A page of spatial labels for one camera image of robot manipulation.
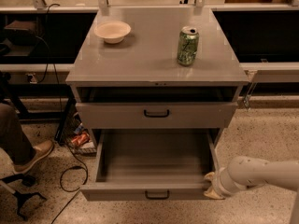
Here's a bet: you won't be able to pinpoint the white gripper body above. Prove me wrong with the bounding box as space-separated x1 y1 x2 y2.
212 167 247 198

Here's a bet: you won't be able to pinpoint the black office chair base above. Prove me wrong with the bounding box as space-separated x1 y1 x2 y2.
0 173 49 221

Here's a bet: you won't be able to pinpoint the black floor cable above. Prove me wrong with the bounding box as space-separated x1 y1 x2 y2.
35 3 89 224

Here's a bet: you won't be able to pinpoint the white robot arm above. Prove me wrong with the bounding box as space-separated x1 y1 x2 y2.
204 156 299 224

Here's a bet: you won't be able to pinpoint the white bowl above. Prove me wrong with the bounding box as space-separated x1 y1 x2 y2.
94 21 131 44

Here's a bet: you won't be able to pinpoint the tan shoe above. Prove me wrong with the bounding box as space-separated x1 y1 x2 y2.
13 140 54 175

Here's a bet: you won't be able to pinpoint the grey drawer cabinet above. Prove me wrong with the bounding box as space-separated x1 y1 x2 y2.
66 7 248 142

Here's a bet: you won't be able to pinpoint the grey drawer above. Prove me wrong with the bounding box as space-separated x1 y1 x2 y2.
81 129 218 201
76 103 236 129

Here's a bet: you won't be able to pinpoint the person leg brown trousers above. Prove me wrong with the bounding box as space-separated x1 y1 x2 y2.
0 104 36 165

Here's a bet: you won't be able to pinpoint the green soda can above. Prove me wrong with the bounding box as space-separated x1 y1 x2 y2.
177 26 199 66

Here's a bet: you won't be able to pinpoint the black table leg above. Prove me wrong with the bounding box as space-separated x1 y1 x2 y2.
54 98 75 144

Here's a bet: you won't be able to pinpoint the grey top drawer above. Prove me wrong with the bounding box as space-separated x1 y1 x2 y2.
76 103 236 129

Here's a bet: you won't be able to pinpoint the orange snack bag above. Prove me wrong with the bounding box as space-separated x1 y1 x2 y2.
71 132 90 147

